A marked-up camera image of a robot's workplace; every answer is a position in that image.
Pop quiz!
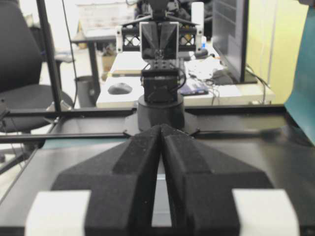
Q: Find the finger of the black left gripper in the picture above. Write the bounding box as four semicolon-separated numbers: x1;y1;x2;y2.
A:
159;23;177;59
141;22;159;59

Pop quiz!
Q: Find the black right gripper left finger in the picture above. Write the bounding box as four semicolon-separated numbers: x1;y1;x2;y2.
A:
25;126;161;236

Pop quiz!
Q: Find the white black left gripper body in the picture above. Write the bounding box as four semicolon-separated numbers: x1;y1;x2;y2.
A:
115;21;203;59

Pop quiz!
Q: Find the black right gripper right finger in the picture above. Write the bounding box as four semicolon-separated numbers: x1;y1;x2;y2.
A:
161;124;300;236

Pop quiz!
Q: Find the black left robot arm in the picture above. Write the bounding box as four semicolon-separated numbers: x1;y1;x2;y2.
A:
25;0;187;236

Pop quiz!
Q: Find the blue booklet on desk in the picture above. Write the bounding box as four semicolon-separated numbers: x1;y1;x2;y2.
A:
179;80;209;96

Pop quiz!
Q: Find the white office desk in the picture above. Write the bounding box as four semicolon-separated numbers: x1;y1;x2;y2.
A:
96;57;275;108

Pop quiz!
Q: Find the black computer monitor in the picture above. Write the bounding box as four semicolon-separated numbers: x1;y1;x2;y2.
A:
212;0;257;84

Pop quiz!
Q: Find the black computer mouse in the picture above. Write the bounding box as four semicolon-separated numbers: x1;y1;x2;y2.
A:
108;83;132;95

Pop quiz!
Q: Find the teal backdrop cloth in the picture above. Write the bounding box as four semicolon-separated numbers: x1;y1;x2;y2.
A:
284;4;315;146

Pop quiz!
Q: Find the black office chair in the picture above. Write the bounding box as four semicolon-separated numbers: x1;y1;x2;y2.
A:
0;0;74;158

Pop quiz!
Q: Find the black vertical frame pole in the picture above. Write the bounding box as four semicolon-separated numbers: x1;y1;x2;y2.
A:
36;0;61;112

